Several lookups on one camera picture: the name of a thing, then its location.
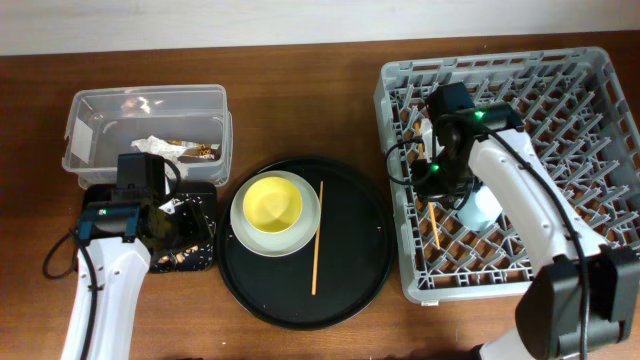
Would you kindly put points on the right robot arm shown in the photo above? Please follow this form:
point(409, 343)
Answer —
point(584, 292)

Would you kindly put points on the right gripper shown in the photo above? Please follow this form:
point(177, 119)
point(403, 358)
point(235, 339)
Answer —
point(427, 190)

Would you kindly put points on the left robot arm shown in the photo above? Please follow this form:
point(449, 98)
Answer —
point(102, 318)

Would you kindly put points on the black round tray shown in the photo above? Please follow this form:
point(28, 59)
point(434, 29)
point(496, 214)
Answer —
point(356, 252)

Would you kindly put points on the white napkin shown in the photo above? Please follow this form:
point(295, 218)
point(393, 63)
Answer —
point(171, 151)

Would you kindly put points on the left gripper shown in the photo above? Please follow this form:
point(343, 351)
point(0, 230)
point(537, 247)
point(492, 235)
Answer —
point(197, 229)

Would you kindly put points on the wooden chopstick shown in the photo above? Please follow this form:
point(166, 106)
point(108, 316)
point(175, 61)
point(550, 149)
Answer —
point(316, 243)
point(430, 206)

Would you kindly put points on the blue cup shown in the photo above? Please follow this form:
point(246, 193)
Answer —
point(480, 210)

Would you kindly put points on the gold foil wrapper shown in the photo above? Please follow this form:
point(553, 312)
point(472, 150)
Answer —
point(197, 152)

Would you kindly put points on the food scraps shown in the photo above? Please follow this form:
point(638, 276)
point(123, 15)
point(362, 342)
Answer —
point(195, 216)

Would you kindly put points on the black rectangular tray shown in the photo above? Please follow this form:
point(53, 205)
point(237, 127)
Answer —
point(101, 227)

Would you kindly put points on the yellow bowl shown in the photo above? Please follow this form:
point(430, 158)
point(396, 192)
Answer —
point(272, 204)

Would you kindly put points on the clear plastic bin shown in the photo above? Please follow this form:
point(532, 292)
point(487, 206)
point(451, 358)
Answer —
point(103, 123)

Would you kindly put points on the grey plate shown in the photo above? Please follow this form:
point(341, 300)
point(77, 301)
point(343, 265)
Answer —
point(279, 244)

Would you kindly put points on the grey dishwasher rack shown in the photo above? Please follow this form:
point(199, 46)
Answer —
point(581, 128)

